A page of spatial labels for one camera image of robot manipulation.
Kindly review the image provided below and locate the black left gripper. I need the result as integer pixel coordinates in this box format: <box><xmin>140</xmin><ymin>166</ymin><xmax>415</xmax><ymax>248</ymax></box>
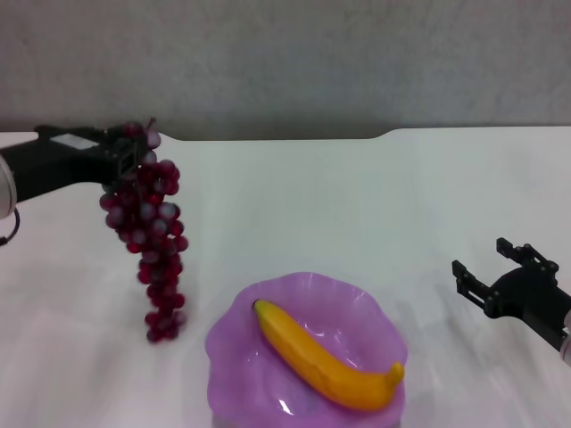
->
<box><xmin>0</xmin><ymin>125</ymin><xmax>140</xmax><ymax>205</ymax></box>

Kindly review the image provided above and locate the yellow toy banana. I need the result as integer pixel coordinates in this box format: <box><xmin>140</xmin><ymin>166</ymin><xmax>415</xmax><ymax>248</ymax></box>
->
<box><xmin>252</xmin><ymin>299</ymin><xmax>406</xmax><ymax>412</ymax></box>

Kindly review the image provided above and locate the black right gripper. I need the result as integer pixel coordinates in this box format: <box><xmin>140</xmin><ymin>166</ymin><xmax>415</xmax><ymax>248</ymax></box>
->
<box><xmin>451</xmin><ymin>237</ymin><xmax>571</xmax><ymax>354</ymax></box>

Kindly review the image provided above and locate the dark red grape bunch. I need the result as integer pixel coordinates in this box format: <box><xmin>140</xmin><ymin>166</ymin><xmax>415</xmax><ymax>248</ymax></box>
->
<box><xmin>98</xmin><ymin>117</ymin><xmax>191</xmax><ymax>344</ymax></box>

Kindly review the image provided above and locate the purple wavy plastic plate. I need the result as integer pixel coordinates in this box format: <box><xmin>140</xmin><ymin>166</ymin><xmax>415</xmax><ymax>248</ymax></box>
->
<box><xmin>204</xmin><ymin>271</ymin><xmax>410</xmax><ymax>425</ymax></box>

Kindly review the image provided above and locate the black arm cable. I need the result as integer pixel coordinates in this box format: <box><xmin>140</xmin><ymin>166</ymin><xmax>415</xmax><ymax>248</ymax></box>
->
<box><xmin>0</xmin><ymin>207</ymin><xmax>21</xmax><ymax>249</ymax></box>

